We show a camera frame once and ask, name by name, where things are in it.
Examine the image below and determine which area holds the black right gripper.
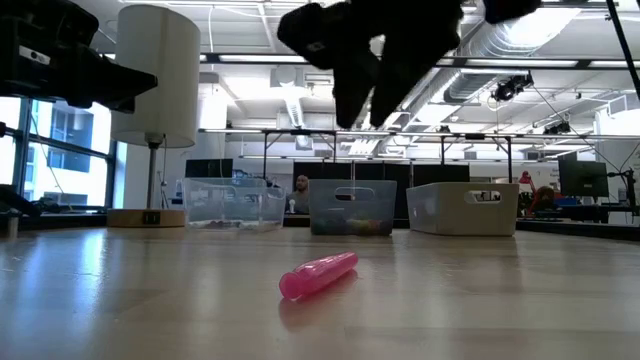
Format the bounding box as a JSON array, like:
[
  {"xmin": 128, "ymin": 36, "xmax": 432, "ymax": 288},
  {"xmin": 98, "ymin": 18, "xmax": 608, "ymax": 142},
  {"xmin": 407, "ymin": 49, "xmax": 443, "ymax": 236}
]
[{"xmin": 277, "ymin": 0, "xmax": 464, "ymax": 129}]

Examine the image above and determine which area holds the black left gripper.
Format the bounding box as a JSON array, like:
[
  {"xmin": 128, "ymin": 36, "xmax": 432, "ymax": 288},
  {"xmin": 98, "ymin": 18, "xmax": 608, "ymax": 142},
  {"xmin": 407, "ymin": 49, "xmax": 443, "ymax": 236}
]
[{"xmin": 19, "ymin": 0, "xmax": 159, "ymax": 113}]

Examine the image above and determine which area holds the clear plastic bin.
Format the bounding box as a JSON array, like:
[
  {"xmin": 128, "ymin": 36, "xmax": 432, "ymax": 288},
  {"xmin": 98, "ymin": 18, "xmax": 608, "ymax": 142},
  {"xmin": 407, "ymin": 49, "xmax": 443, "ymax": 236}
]
[{"xmin": 182, "ymin": 176, "xmax": 289, "ymax": 232}]

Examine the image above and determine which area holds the pink highlighter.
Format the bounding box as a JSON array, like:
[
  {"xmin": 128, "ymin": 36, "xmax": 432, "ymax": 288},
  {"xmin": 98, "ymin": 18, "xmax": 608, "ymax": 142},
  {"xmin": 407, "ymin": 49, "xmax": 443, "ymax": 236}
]
[{"xmin": 278, "ymin": 250, "xmax": 360, "ymax": 302}]

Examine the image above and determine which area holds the white shade lamp wooden base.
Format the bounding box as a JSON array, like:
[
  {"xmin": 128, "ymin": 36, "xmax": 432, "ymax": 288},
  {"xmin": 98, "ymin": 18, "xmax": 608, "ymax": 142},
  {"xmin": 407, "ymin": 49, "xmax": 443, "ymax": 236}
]
[{"xmin": 105, "ymin": 3, "xmax": 202, "ymax": 229}]

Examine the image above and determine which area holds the large window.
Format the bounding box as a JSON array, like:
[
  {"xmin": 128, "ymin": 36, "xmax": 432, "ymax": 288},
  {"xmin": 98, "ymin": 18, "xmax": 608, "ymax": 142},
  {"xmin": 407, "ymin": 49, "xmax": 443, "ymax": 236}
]
[{"xmin": 0, "ymin": 97, "xmax": 117, "ymax": 211}]

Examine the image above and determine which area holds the black partition panel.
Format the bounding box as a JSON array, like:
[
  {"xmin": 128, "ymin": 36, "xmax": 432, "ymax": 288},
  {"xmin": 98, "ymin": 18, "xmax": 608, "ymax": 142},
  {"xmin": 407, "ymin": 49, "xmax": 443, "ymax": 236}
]
[{"xmin": 292, "ymin": 162, "xmax": 471, "ymax": 221}]

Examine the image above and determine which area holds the black computer monitor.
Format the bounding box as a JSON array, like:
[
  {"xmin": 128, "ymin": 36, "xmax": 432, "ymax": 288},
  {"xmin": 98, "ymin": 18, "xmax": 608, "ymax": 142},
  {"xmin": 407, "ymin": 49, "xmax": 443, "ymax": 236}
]
[
  {"xmin": 184, "ymin": 158, "xmax": 234, "ymax": 178},
  {"xmin": 557, "ymin": 158, "xmax": 610, "ymax": 199}
]

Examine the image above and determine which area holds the grey translucent plastic bin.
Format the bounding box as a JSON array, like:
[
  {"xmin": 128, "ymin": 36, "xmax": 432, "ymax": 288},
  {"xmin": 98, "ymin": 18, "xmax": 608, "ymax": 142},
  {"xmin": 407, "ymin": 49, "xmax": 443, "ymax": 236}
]
[{"xmin": 308, "ymin": 178, "xmax": 398, "ymax": 237}]

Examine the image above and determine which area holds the person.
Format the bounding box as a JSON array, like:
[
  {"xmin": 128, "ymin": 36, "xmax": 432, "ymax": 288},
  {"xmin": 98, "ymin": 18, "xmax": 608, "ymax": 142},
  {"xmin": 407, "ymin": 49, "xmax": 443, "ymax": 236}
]
[
  {"xmin": 287, "ymin": 174, "xmax": 312, "ymax": 215},
  {"xmin": 532, "ymin": 185, "xmax": 557, "ymax": 214}
]

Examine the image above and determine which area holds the white plastic bin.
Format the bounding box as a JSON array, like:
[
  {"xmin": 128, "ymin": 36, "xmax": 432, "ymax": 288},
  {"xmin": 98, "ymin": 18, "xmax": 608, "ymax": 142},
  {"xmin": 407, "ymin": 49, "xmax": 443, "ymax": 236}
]
[{"xmin": 405, "ymin": 182, "xmax": 520, "ymax": 238}]

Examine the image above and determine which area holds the red desk lamp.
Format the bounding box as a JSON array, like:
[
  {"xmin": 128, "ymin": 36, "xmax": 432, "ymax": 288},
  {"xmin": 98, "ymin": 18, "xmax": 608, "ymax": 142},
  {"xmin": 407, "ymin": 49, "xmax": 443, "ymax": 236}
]
[{"xmin": 517, "ymin": 170, "xmax": 536, "ymax": 201}]

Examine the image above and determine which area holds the black background table frame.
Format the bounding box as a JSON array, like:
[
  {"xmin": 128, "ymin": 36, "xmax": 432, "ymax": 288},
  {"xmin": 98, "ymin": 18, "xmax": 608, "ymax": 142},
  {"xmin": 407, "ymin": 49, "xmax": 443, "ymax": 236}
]
[{"xmin": 261, "ymin": 128, "xmax": 514, "ymax": 181}]

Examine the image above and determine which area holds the silver ventilation duct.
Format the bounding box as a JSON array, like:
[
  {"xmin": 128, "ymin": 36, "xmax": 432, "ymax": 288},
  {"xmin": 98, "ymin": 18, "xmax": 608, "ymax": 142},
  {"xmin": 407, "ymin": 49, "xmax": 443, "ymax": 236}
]
[{"xmin": 434, "ymin": 0, "xmax": 584, "ymax": 106}]

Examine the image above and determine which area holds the ceiling light rail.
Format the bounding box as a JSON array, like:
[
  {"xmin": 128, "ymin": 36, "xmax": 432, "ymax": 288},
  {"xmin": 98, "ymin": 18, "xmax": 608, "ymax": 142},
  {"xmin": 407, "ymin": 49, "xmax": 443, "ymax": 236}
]
[{"xmin": 102, "ymin": 49, "xmax": 640, "ymax": 71}]

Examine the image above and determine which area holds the black hanging camera rig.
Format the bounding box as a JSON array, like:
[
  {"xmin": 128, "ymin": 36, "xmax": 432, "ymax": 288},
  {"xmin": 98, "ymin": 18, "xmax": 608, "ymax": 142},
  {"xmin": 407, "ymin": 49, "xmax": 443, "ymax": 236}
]
[{"xmin": 491, "ymin": 73, "xmax": 535, "ymax": 104}]

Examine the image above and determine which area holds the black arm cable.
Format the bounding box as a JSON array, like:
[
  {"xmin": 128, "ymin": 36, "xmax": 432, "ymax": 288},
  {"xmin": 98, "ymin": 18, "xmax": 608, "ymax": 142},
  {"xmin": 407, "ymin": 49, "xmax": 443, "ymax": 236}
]
[{"xmin": 604, "ymin": 0, "xmax": 640, "ymax": 99}]

